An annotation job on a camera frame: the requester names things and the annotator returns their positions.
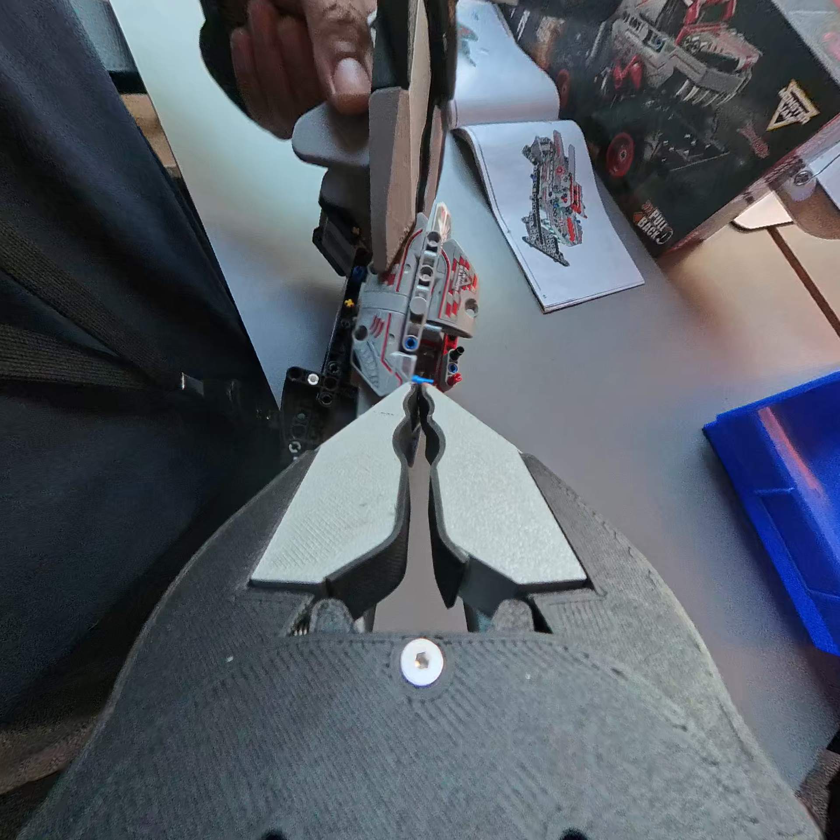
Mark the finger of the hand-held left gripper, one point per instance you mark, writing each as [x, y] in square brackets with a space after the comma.
[394, 170]
[445, 59]

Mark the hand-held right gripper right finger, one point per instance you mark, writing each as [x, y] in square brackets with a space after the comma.
[499, 505]

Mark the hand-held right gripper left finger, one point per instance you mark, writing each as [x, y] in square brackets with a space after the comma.
[328, 505]

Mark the grey red lego truck model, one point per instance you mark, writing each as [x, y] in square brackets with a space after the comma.
[420, 295]

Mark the lego instruction booklet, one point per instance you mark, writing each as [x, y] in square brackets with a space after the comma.
[558, 216]

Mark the dark lego set box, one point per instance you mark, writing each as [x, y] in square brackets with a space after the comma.
[689, 98]

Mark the person's left hand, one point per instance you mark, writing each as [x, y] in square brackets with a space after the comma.
[302, 59]

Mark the person's dark clothing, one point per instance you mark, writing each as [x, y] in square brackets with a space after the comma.
[98, 459]

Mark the blue plastic bin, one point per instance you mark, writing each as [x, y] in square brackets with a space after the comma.
[794, 499]

